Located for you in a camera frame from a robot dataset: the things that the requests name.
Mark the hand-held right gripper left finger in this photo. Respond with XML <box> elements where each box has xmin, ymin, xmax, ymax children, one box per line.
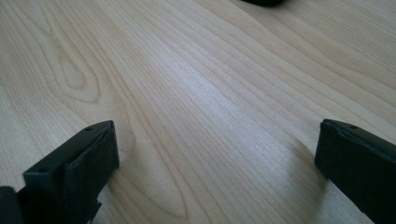
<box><xmin>18</xmin><ymin>119</ymin><xmax>120</xmax><ymax>224</ymax></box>

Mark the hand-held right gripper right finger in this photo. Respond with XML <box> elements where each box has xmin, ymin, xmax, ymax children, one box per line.
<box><xmin>314</xmin><ymin>118</ymin><xmax>396</xmax><ymax>224</ymax></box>

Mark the black glove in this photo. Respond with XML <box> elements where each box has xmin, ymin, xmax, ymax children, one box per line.
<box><xmin>241</xmin><ymin>0</ymin><xmax>285</xmax><ymax>7</ymax></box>

